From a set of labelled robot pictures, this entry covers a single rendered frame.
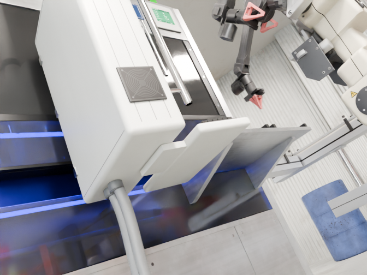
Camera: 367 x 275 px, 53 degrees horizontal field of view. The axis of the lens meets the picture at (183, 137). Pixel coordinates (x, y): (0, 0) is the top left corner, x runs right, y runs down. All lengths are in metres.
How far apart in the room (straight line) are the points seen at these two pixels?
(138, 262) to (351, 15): 1.11
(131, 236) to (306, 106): 4.87
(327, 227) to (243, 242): 2.82
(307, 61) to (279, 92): 4.48
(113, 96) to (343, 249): 3.86
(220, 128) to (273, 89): 4.95
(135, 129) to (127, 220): 0.35
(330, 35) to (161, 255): 1.05
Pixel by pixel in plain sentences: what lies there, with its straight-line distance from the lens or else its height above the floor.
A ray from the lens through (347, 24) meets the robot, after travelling 1.50.
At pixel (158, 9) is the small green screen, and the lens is 2.51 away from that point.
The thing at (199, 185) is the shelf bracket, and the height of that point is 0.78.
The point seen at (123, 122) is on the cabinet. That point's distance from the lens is 0.94.
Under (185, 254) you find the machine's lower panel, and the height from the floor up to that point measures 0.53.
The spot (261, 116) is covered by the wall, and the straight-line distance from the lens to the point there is 5.96.
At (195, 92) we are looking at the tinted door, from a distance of 2.16.
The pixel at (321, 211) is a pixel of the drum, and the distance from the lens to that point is 4.54.
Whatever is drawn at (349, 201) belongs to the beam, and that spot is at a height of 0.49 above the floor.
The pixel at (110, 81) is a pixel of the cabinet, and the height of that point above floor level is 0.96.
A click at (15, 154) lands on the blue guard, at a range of 1.40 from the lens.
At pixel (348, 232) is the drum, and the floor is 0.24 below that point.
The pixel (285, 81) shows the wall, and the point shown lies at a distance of 5.96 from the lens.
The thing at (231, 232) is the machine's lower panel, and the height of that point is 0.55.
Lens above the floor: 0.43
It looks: 20 degrees up
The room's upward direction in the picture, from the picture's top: 24 degrees counter-clockwise
